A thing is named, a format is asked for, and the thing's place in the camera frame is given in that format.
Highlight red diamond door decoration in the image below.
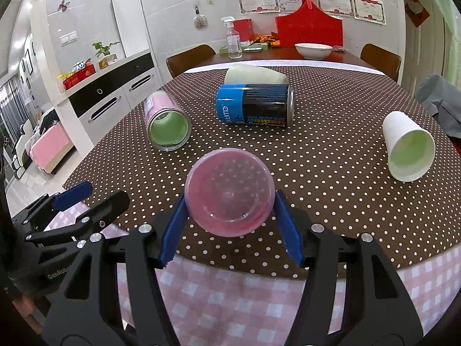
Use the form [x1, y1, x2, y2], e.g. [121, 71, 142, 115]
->
[405, 0, 430, 27]

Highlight cream ceramic cup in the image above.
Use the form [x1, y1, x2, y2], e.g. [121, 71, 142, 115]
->
[224, 64, 288, 84]

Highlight grey jacket on chair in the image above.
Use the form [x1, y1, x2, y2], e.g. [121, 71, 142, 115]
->
[415, 74, 461, 139]

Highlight white ceramic bowl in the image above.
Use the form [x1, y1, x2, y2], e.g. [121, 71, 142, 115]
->
[294, 43, 333, 60]

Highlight red gift bag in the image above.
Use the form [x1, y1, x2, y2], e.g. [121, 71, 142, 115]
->
[275, 0, 344, 48]

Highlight white black sideboard cabinet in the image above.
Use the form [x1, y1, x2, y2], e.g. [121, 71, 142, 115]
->
[56, 50, 162, 157]

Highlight left brown wooden chair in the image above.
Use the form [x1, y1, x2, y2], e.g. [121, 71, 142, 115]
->
[166, 45, 216, 78]

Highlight hanging wall brush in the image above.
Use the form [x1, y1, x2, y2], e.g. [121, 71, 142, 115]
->
[194, 5, 208, 30]

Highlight potted green plant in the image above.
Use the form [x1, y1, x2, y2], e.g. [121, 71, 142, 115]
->
[92, 41, 120, 69]

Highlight blue black can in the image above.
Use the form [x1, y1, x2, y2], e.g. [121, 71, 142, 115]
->
[215, 84, 294, 127]

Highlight white paper cup green inside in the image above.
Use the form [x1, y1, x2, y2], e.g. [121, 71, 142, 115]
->
[382, 111, 436, 183]

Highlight pink checkered tablecloth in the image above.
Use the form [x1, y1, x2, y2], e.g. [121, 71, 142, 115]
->
[44, 201, 461, 346]

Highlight small red box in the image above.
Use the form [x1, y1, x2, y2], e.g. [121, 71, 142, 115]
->
[234, 19, 254, 42]

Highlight pink cup green inside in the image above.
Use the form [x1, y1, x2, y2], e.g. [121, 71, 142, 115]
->
[144, 90, 191, 152]

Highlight pink translucent plastic cup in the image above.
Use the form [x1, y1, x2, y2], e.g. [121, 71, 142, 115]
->
[184, 148, 276, 238]

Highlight red box on sideboard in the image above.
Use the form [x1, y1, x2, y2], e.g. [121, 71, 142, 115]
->
[63, 64, 96, 91]

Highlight brown polka dot tablecloth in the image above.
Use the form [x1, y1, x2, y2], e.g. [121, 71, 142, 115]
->
[66, 66, 460, 268]

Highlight green flat box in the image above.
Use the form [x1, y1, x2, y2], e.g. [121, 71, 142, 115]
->
[219, 43, 270, 55]

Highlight right brown wooden chair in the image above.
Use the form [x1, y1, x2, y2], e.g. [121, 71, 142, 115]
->
[360, 43, 402, 82]

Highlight brown wooden chair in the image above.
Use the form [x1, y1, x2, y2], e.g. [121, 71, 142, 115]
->
[360, 43, 402, 82]
[166, 45, 216, 78]

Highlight clear spray bottle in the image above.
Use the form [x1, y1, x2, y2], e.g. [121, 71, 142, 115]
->
[221, 16, 243, 59]

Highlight pink suitcase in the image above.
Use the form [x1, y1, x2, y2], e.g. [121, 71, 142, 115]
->
[30, 122, 74, 174]

